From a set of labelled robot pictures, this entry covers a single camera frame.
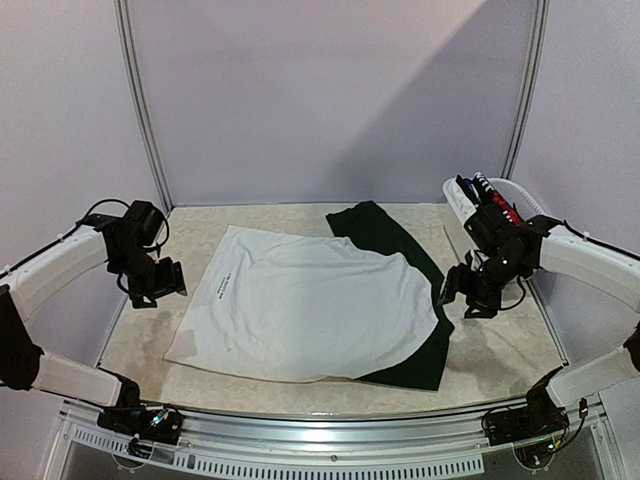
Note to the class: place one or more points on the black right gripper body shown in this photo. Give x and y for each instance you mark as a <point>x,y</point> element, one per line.
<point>467,288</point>

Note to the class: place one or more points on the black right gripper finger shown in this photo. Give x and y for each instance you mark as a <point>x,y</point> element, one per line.
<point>480,312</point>
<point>451,285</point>

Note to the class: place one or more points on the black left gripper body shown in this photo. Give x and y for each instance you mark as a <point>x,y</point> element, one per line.
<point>153,281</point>

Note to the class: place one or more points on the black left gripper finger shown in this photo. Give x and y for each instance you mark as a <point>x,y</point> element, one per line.
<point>143,302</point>
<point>177,283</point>

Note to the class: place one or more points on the white and green t-shirt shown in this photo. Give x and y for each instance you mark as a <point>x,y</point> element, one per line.
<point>359,304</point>

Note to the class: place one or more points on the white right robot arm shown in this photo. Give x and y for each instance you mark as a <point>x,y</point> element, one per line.
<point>590,287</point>

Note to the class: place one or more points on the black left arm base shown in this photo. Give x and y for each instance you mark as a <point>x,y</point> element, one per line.
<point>131,416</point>

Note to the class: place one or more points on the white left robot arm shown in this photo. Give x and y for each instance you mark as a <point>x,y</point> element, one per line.
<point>125,247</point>

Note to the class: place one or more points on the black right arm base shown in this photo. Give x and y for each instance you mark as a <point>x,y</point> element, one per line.
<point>539,416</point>

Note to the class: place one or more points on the white plastic laundry basket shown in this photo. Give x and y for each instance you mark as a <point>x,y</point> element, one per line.
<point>462,208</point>

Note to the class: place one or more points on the dark patterned clothes pile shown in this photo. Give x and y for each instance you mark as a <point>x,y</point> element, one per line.
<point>479,190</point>

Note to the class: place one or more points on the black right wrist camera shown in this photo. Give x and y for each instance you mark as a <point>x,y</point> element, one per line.
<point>489,227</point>

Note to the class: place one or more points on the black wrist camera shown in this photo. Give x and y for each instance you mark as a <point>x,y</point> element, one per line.
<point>489,227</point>
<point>147,221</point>

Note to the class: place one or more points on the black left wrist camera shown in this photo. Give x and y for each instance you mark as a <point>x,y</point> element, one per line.
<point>147,221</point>

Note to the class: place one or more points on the left aluminium frame post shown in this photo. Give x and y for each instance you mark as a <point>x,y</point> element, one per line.
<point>141,110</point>

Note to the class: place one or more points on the aluminium frame post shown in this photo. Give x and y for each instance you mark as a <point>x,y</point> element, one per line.
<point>141,110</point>
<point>530,73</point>

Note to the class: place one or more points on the aluminium front rail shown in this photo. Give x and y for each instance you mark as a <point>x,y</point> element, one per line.
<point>452,441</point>

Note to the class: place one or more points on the right aluminium frame post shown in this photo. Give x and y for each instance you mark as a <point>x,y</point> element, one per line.
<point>530,73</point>

